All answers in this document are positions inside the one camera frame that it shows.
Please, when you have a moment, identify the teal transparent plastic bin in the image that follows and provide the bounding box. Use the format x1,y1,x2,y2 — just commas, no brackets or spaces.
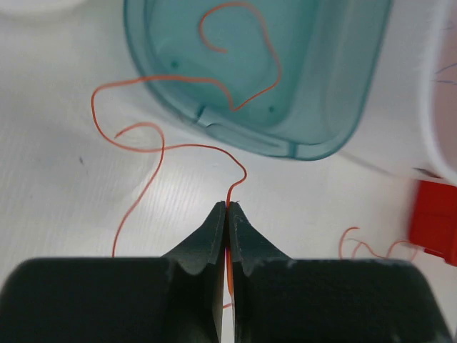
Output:
124,1,392,161

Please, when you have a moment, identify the orange cable bundle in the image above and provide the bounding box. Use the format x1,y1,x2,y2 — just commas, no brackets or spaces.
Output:
338,227,421,260

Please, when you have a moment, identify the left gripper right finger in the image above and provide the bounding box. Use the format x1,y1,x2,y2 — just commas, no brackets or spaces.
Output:
228,203,452,342

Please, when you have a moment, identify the red plastic tray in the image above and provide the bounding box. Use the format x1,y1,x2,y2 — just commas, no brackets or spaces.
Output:
408,181,456,266

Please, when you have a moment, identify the white perforated basket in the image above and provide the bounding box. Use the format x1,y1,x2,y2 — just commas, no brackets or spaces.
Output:
1,0,85,16

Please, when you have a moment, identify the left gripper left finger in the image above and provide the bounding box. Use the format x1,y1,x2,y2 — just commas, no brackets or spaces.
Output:
1,202,226,342

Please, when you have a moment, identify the white plastic tub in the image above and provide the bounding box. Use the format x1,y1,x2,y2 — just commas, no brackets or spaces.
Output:
418,1,456,185

